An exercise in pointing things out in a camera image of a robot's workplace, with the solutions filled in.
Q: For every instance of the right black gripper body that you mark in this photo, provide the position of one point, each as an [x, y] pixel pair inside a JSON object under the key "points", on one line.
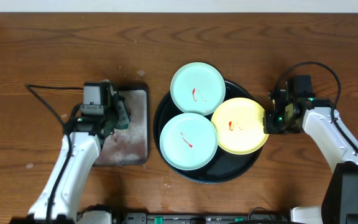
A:
{"points": [[276, 122]]}

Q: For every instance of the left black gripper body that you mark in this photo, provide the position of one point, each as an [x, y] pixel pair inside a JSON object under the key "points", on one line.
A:
{"points": [[122, 112]]}

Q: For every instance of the green yellow sponge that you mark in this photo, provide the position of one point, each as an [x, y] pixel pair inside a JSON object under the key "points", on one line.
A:
{"points": [[123, 117]]}

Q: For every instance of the yellow plate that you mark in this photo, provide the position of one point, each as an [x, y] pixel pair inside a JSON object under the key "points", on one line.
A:
{"points": [[239, 126]]}

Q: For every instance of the light blue plate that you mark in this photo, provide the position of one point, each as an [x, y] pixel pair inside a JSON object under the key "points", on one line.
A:
{"points": [[197, 87], [188, 141]]}

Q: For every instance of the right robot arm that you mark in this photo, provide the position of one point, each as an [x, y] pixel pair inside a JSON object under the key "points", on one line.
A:
{"points": [[318, 118]]}

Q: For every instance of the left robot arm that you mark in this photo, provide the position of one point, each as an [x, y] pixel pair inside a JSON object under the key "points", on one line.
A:
{"points": [[82, 142]]}

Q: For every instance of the rectangular black soapy tray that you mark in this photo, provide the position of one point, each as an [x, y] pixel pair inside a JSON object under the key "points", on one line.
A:
{"points": [[129, 146]]}

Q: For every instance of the round black tray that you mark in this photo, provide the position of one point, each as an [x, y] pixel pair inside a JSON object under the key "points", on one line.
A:
{"points": [[223, 167]]}

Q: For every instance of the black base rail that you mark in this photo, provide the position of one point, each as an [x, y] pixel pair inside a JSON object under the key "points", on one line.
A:
{"points": [[256, 218]]}

